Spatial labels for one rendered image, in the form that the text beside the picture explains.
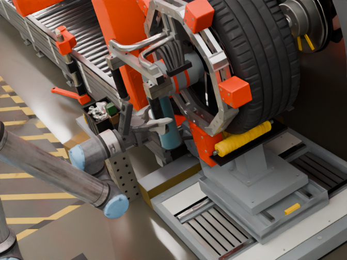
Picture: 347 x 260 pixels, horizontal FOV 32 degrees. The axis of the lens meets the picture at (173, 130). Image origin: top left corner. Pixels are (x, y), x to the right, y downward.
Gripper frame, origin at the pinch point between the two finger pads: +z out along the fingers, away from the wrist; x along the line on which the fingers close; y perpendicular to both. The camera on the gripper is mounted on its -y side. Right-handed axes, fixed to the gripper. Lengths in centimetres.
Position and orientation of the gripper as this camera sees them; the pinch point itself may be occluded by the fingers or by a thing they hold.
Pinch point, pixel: (163, 109)
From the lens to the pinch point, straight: 218.6
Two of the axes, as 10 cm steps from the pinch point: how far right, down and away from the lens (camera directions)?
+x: 4.7, 3.8, -8.0
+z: 8.5, -4.5, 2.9
